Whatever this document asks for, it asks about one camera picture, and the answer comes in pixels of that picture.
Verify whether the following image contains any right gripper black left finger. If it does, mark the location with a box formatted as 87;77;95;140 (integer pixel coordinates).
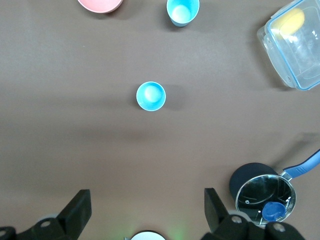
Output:
0;189;92;240

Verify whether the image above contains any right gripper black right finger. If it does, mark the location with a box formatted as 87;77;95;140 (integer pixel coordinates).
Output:
201;187;305;240

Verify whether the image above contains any blue plastic cup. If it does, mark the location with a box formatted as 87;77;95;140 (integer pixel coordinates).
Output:
136;81;167;112
166;0;201;28

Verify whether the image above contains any glass lid blue knob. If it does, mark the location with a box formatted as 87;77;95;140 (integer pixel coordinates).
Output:
235;174;297;225

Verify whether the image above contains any clear plastic container blue seal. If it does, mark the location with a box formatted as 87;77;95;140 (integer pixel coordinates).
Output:
256;0;320;91

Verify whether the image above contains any yellow round fruit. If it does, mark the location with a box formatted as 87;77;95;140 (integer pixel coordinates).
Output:
273;7;306;38

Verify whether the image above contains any pink bowl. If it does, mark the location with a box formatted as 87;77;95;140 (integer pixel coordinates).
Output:
76;0;124;14

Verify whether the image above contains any black pot blue handle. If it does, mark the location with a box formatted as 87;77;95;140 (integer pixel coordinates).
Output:
229;148;320;203

